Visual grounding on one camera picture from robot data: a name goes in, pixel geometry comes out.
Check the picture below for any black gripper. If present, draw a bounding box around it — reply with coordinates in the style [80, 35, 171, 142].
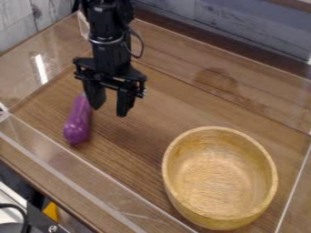
[74, 37, 147, 117]

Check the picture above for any purple toy eggplant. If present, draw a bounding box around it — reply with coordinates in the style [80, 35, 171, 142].
[63, 95, 92, 144]

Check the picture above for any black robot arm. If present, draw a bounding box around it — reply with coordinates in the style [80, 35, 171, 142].
[74, 0, 147, 117]

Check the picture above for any brown wooden bowl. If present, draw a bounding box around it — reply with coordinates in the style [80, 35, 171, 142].
[162, 127, 278, 230]

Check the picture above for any black and yellow device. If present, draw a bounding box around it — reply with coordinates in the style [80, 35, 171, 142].
[0, 180, 71, 233]

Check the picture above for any clear acrylic corner bracket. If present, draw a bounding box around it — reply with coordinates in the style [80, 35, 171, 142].
[76, 12, 90, 40]

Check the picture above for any clear acrylic tray enclosure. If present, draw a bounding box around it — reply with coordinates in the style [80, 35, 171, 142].
[0, 17, 311, 233]

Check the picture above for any black cable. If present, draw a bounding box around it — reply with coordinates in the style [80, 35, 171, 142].
[0, 203, 32, 233]

